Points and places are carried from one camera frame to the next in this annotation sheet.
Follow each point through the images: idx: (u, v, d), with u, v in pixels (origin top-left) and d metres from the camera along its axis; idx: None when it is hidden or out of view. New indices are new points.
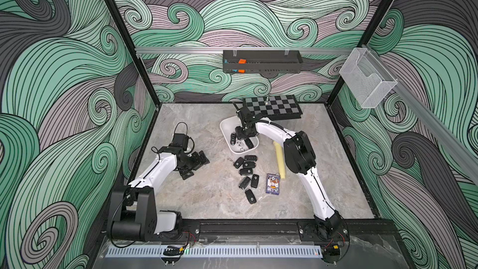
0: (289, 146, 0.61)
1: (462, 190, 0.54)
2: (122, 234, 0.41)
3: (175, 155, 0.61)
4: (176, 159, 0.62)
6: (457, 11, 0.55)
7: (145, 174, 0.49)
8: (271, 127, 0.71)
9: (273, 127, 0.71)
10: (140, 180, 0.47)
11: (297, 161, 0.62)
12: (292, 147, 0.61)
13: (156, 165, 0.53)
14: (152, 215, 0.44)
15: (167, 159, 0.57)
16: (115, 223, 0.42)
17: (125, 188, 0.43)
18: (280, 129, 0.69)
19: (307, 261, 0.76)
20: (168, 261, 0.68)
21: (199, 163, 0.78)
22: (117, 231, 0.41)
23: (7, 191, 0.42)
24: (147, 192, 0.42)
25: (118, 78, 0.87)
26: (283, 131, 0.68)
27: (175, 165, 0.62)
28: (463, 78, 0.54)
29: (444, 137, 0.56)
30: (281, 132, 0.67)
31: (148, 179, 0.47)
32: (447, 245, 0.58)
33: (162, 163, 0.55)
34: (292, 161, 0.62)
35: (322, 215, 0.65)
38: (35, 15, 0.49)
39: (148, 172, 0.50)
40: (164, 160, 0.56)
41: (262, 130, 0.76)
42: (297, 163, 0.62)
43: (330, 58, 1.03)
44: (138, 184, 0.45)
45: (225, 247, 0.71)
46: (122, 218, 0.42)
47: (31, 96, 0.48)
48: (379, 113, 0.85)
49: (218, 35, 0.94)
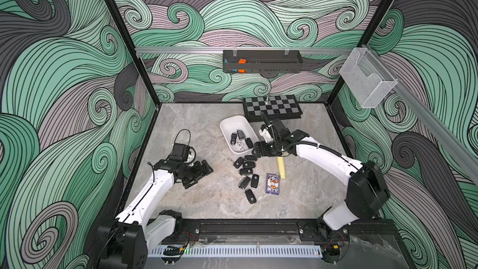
0: (358, 184, 0.43)
1: (462, 189, 0.54)
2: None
3: (171, 175, 0.56)
4: (172, 179, 0.57)
6: (457, 11, 0.55)
7: (134, 205, 0.45)
8: (322, 154, 0.53)
9: (325, 154, 0.53)
10: (128, 212, 0.43)
11: (368, 205, 0.43)
12: (363, 185, 0.43)
13: (148, 193, 0.48)
14: (142, 249, 0.42)
15: (162, 182, 0.52)
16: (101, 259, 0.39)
17: (112, 221, 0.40)
18: (337, 157, 0.51)
19: (307, 261, 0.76)
20: (168, 261, 0.68)
21: (201, 175, 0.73)
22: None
23: (7, 190, 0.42)
24: (134, 228, 0.40)
25: (118, 78, 0.87)
26: (342, 159, 0.50)
27: (170, 185, 0.57)
28: (463, 78, 0.54)
29: (444, 137, 0.56)
30: (337, 160, 0.50)
31: (138, 210, 0.44)
32: (447, 245, 0.58)
33: (155, 188, 0.50)
34: (358, 203, 0.45)
35: (335, 226, 0.61)
38: (35, 15, 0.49)
39: (138, 202, 0.46)
40: (157, 184, 0.51)
41: (306, 155, 0.57)
42: (366, 207, 0.43)
43: (330, 58, 1.03)
44: (125, 218, 0.42)
45: (225, 246, 0.71)
46: (109, 254, 0.40)
47: (31, 96, 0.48)
48: (379, 113, 0.85)
49: (218, 36, 0.94)
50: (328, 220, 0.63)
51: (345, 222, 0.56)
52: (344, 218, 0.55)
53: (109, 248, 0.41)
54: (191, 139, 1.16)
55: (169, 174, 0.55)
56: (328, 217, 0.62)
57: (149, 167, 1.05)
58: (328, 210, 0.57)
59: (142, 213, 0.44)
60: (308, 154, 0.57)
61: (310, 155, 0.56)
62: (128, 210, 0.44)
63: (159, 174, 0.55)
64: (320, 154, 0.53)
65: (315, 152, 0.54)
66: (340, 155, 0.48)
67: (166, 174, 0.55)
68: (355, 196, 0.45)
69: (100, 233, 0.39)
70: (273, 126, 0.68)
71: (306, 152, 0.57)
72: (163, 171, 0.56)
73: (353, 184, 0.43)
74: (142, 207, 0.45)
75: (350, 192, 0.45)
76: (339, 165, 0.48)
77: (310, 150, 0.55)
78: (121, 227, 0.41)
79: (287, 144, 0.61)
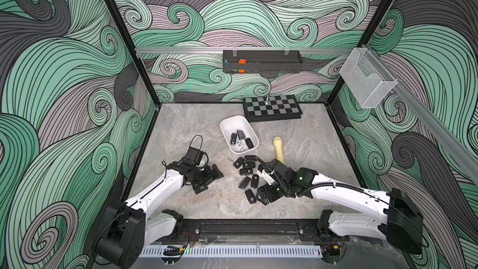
0: (400, 224, 0.39)
1: (462, 190, 0.54)
2: (104, 254, 0.40)
3: (182, 176, 0.58)
4: (181, 180, 0.59)
6: (457, 11, 0.55)
7: (143, 195, 0.47)
8: (343, 193, 0.49)
9: (346, 192, 0.49)
10: (136, 200, 0.45)
11: (415, 238, 0.40)
12: (404, 223, 0.40)
13: (158, 186, 0.51)
14: (140, 240, 0.43)
15: (171, 180, 0.55)
16: (100, 240, 0.41)
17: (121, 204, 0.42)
18: (361, 195, 0.47)
19: (307, 261, 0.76)
20: (168, 261, 0.68)
21: (210, 178, 0.76)
22: (101, 250, 0.40)
23: (7, 190, 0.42)
24: (138, 216, 0.41)
25: (118, 78, 0.87)
26: (367, 197, 0.46)
27: (178, 187, 0.58)
28: (463, 78, 0.54)
29: (444, 137, 0.56)
30: (362, 198, 0.46)
31: (145, 200, 0.46)
32: (448, 245, 0.58)
33: (164, 185, 0.52)
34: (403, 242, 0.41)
35: (342, 232, 0.60)
38: (34, 15, 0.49)
39: (147, 192, 0.48)
40: (167, 182, 0.54)
41: (324, 196, 0.53)
42: (413, 241, 0.39)
43: (330, 58, 1.03)
44: (133, 203, 0.44)
45: (224, 247, 0.71)
46: (109, 236, 0.42)
47: (31, 96, 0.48)
48: (379, 113, 0.85)
49: (218, 36, 0.94)
50: (335, 227, 0.61)
51: (355, 232, 0.55)
52: (358, 230, 0.54)
53: (110, 230, 0.43)
54: (191, 139, 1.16)
55: (179, 175, 0.57)
56: (335, 224, 0.61)
57: (149, 167, 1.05)
58: (334, 218, 0.64)
59: (148, 204, 0.45)
60: (325, 194, 0.52)
61: (328, 195, 0.51)
62: (136, 197, 0.46)
63: (170, 173, 0.57)
64: (340, 192, 0.49)
65: (333, 192, 0.50)
66: (363, 192, 0.47)
67: (177, 175, 0.57)
68: (396, 233, 0.41)
69: (107, 214, 0.41)
70: (277, 174, 0.62)
71: (322, 193, 0.52)
72: (174, 172, 0.58)
73: (394, 225, 0.39)
74: (149, 197, 0.47)
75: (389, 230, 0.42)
76: (368, 203, 0.45)
77: (328, 191, 0.51)
78: (126, 213, 0.44)
79: (302, 190, 0.56)
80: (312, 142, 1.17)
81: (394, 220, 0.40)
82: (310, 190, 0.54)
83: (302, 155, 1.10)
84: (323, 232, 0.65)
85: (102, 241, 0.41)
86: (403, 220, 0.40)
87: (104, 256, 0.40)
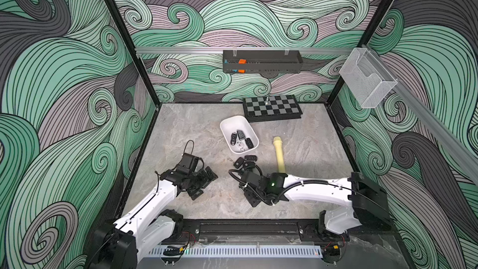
0: (363, 207, 0.41)
1: (462, 189, 0.54)
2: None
3: (174, 188, 0.56)
4: (174, 192, 0.56)
6: (457, 11, 0.55)
7: (133, 213, 0.45)
8: (311, 189, 0.50)
9: (313, 187, 0.50)
10: (126, 220, 0.44)
11: (381, 217, 0.41)
12: (366, 205, 0.41)
13: (149, 202, 0.49)
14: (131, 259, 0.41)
15: (162, 193, 0.53)
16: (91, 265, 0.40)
17: (109, 226, 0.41)
18: (327, 187, 0.48)
19: (307, 261, 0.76)
20: (168, 261, 0.68)
21: (206, 181, 0.75)
22: None
23: (7, 190, 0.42)
24: (127, 240, 0.40)
25: (118, 78, 0.87)
26: (332, 187, 0.47)
27: (172, 198, 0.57)
28: (463, 78, 0.54)
29: (444, 137, 0.56)
30: (328, 190, 0.47)
31: (135, 220, 0.44)
32: (447, 245, 0.58)
33: (156, 199, 0.50)
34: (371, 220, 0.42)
35: (340, 230, 0.59)
38: (35, 15, 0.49)
39: (137, 211, 0.46)
40: (159, 195, 0.52)
41: (297, 196, 0.53)
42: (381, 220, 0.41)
43: (330, 58, 1.03)
44: (122, 225, 0.43)
45: (225, 247, 0.71)
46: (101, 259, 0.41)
47: (31, 96, 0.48)
48: (379, 113, 0.85)
49: (218, 36, 0.94)
50: (333, 228, 0.60)
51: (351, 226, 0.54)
52: (350, 224, 0.53)
53: (100, 254, 0.42)
54: (191, 139, 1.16)
55: (172, 187, 0.55)
56: (330, 225, 0.61)
57: (149, 167, 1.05)
58: (327, 217, 0.64)
59: (138, 224, 0.44)
60: (298, 194, 0.52)
61: (300, 195, 0.52)
62: (126, 218, 0.44)
63: (162, 185, 0.55)
64: (310, 189, 0.50)
65: (303, 190, 0.51)
66: (327, 183, 0.49)
67: (169, 187, 0.55)
68: (362, 215, 0.42)
69: (96, 238, 0.40)
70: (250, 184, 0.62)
71: (295, 194, 0.52)
72: (167, 183, 0.56)
73: (359, 208, 0.41)
74: (139, 216, 0.45)
75: (356, 213, 0.43)
76: (333, 194, 0.46)
77: (299, 191, 0.52)
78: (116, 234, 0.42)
79: (275, 196, 0.56)
80: (312, 142, 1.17)
81: (357, 203, 0.41)
82: (285, 194, 0.54)
83: (301, 155, 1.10)
84: (324, 236, 0.65)
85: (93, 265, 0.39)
86: (365, 203, 0.41)
87: None
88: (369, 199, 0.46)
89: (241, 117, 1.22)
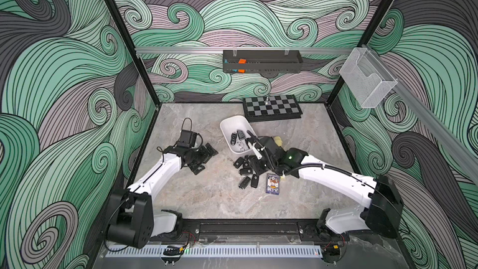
0: (383, 208, 0.39)
1: (462, 189, 0.54)
2: (116, 240, 0.41)
3: (178, 158, 0.58)
4: (179, 162, 0.59)
6: (457, 11, 0.55)
7: (144, 179, 0.48)
8: (330, 175, 0.49)
9: (333, 174, 0.48)
10: (139, 184, 0.46)
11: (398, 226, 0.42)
12: (386, 207, 0.40)
13: (158, 169, 0.52)
14: (149, 220, 0.44)
15: (170, 162, 0.55)
16: (110, 226, 0.41)
17: (123, 190, 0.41)
18: (348, 178, 0.47)
19: (307, 262, 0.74)
20: (168, 261, 0.68)
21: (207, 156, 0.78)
22: (113, 235, 0.41)
23: (7, 190, 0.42)
24: (144, 198, 0.42)
25: (118, 78, 0.87)
26: (353, 180, 0.46)
27: (176, 170, 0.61)
28: (463, 78, 0.54)
29: (444, 137, 0.56)
30: (349, 182, 0.46)
31: (148, 184, 0.46)
32: (447, 245, 0.58)
33: (164, 168, 0.53)
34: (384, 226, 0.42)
35: (339, 231, 0.60)
38: (35, 15, 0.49)
39: (147, 177, 0.48)
40: (166, 164, 0.54)
41: (310, 177, 0.52)
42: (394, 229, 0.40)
43: (330, 58, 1.03)
44: (136, 188, 0.44)
45: (225, 246, 0.71)
46: (119, 221, 0.42)
47: (31, 95, 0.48)
48: (379, 113, 0.85)
49: (218, 36, 0.94)
50: (332, 225, 0.61)
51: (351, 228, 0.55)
52: (351, 225, 0.54)
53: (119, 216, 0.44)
54: None
55: (177, 157, 0.58)
56: (332, 221, 0.61)
57: (149, 167, 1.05)
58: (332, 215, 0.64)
59: (151, 187, 0.46)
60: (313, 175, 0.51)
61: (315, 177, 0.51)
62: (139, 182, 0.46)
63: (167, 156, 0.58)
64: (328, 174, 0.49)
65: (320, 174, 0.50)
66: (350, 175, 0.47)
67: (174, 157, 0.57)
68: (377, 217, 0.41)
69: (112, 201, 0.41)
70: (267, 149, 0.60)
71: (310, 174, 0.52)
72: (171, 154, 0.59)
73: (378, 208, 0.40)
74: (151, 181, 0.47)
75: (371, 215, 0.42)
76: (353, 187, 0.45)
77: (316, 172, 0.50)
78: (131, 198, 0.44)
79: (288, 168, 0.55)
80: (312, 142, 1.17)
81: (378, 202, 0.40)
82: (300, 170, 0.53)
83: None
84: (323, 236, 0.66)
85: (113, 226, 0.41)
86: (387, 206, 0.40)
87: (118, 241, 0.41)
88: (394, 203, 0.45)
89: (241, 117, 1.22)
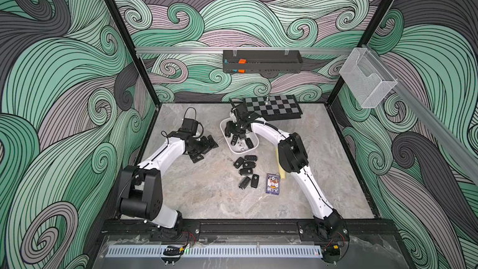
0: (282, 147, 0.63)
1: (462, 190, 0.54)
2: (129, 212, 0.44)
3: (183, 141, 0.62)
4: (183, 144, 0.63)
6: (457, 11, 0.55)
7: (152, 157, 0.50)
8: (266, 129, 0.73)
9: (267, 129, 0.73)
10: (148, 162, 0.49)
11: (292, 162, 0.66)
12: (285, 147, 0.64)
13: (165, 149, 0.55)
14: (159, 195, 0.47)
15: (175, 145, 0.58)
16: (122, 200, 0.44)
17: (134, 167, 0.46)
18: (274, 131, 0.71)
19: (307, 261, 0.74)
20: (168, 261, 0.68)
21: (207, 148, 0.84)
22: (126, 208, 0.44)
23: (7, 190, 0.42)
24: (153, 173, 0.44)
25: (118, 79, 0.87)
26: (277, 132, 0.70)
27: (180, 152, 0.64)
28: (463, 78, 0.54)
29: (444, 137, 0.56)
30: (274, 133, 0.70)
31: (155, 162, 0.49)
32: (447, 245, 0.58)
33: (170, 149, 0.56)
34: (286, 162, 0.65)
35: (318, 212, 0.66)
38: (35, 15, 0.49)
39: (155, 155, 0.52)
40: (172, 146, 0.57)
41: (258, 129, 0.77)
42: (292, 164, 0.65)
43: (330, 58, 1.03)
44: (145, 165, 0.47)
45: (225, 246, 0.71)
46: (131, 197, 0.45)
47: (31, 96, 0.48)
48: (379, 113, 0.85)
49: (218, 36, 0.94)
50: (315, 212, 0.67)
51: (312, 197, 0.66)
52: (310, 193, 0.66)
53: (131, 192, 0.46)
54: None
55: (181, 141, 0.61)
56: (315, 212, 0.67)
57: None
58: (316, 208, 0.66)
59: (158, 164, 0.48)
60: (259, 129, 0.77)
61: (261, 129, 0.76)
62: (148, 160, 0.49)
63: (172, 139, 0.60)
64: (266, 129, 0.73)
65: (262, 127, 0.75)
66: (276, 129, 0.72)
67: (178, 141, 0.60)
68: (282, 156, 0.66)
69: (123, 177, 0.44)
70: (236, 109, 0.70)
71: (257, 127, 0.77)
72: (175, 138, 0.61)
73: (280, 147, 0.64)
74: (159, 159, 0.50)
75: (282, 154, 0.65)
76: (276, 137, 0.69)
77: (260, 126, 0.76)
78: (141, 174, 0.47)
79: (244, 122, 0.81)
80: (312, 142, 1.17)
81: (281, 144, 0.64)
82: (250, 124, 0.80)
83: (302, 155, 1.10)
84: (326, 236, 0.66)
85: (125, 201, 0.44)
86: (284, 148, 0.64)
87: (131, 213, 0.44)
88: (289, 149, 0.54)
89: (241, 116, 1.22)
